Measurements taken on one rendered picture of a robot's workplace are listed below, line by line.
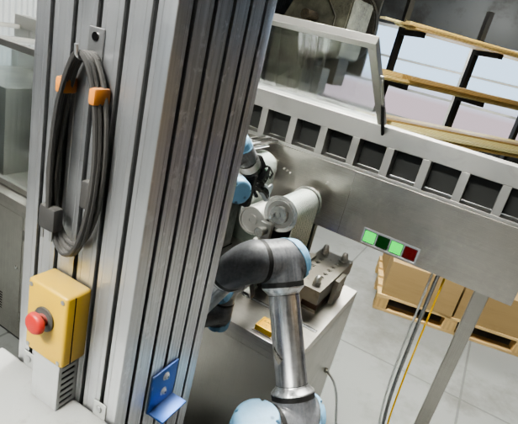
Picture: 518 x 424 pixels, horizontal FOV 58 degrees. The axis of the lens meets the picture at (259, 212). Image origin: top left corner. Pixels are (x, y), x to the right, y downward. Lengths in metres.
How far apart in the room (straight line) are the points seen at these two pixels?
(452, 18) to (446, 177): 6.18
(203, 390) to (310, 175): 1.03
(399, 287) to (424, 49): 4.88
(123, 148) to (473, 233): 1.57
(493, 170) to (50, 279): 1.60
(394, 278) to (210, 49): 3.45
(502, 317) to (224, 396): 2.73
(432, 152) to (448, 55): 6.11
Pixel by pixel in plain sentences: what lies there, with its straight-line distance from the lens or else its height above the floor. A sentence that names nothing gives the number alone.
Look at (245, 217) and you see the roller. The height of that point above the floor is 1.17.
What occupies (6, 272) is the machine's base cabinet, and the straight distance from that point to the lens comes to 2.79.
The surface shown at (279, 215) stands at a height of 1.25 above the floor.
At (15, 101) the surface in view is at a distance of 2.52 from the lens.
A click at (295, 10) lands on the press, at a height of 2.28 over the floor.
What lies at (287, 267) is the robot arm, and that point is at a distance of 1.23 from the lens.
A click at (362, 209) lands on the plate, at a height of 1.29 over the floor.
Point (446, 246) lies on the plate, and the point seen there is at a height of 1.27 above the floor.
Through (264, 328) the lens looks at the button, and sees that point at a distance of 1.73.
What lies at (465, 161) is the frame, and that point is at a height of 1.61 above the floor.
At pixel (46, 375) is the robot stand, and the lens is 0.90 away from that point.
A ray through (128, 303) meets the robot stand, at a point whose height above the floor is 1.47.
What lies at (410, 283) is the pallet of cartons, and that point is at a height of 0.31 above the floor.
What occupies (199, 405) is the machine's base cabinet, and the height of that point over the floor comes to 0.43.
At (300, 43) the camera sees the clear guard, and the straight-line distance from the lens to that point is 1.80.
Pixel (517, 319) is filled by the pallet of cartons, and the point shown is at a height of 0.31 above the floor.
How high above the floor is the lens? 1.89
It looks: 21 degrees down
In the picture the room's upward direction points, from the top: 14 degrees clockwise
